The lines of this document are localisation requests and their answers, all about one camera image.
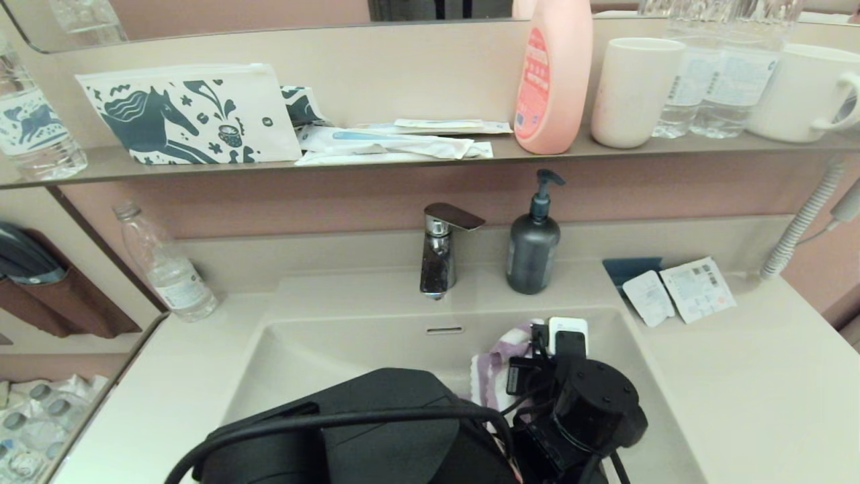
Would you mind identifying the purple white striped towel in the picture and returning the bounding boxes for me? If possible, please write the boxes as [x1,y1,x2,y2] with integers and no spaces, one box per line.
[469,319,548,484]

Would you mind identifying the chrome sink faucet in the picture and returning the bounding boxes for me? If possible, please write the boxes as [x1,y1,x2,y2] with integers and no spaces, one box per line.
[419,202,486,301]

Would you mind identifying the beige ceramic sink basin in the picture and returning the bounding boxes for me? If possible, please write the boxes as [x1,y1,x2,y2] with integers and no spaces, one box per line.
[195,266,706,484]

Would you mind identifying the dark grey soap dispenser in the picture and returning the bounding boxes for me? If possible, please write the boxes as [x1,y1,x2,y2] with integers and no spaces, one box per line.
[506,169,566,295]

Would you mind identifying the small white sachet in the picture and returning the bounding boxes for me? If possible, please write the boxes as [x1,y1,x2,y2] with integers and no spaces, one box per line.
[622,270,677,328]

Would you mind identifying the dark blue packet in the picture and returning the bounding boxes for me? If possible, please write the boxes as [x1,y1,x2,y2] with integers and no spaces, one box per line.
[603,257,664,295]

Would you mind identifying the white sachet with barcode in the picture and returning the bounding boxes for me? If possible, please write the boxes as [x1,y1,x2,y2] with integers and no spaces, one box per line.
[659,256,738,325]

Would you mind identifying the flat white toiletry packet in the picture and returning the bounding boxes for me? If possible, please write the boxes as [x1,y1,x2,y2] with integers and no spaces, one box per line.
[355,118,514,135]

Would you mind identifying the white packet with blue toothbrush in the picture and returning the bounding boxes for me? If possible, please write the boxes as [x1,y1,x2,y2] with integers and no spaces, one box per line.
[298,125,476,161]

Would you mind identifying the plain white toiletry packet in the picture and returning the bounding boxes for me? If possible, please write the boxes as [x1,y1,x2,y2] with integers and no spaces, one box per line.
[294,141,495,167]

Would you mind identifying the pink lotion bottle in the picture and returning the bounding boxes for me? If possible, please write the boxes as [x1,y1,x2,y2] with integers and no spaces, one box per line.
[513,0,595,155]

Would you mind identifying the clear plastic water bottle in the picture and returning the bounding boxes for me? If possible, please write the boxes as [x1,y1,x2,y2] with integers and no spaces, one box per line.
[652,0,717,139]
[689,0,806,139]

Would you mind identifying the folded blue patterned pouch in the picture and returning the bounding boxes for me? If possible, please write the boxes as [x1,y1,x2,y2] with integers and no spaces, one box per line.
[281,85,333,128]

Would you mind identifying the white handset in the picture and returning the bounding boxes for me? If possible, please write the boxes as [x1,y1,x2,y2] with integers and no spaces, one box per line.
[829,173,860,224]

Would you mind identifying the slim clear plastic bottle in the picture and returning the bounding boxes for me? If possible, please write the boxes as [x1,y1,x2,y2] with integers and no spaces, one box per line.
[112,202,219,323]

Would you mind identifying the white horse print pouch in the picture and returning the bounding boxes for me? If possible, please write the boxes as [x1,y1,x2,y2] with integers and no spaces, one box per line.
[75,63,304,165]

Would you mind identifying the brown holder pouch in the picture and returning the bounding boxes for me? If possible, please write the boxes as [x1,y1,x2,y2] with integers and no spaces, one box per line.
[0,229,142,339]

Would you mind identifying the shrink-wrapped bottle pack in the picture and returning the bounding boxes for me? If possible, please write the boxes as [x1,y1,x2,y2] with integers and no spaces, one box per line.
[0,374,112,484]

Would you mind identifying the dark blue hair dryer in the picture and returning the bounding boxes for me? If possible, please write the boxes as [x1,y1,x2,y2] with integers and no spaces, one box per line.
[0,222,68,286]

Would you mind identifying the water bottle blue animal label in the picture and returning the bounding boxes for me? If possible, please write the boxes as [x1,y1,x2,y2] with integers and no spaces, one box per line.
[0,34,89,182]

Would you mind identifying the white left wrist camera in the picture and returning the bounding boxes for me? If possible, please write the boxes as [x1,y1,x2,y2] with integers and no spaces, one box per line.
[548,317,590,358]

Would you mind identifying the white handleless cup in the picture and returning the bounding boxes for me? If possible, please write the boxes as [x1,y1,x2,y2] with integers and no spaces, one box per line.
[591,37,687,149]

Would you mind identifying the white coiled hose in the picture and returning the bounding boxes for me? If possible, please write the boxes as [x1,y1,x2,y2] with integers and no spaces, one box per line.
[759,160,846,280]

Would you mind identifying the white mug with handle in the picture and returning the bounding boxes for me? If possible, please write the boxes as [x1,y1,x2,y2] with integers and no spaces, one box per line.
[746,42,860,143]

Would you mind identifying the grey wall shelf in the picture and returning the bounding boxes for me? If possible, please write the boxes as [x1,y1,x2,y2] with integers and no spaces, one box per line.
[0,128,860,190]

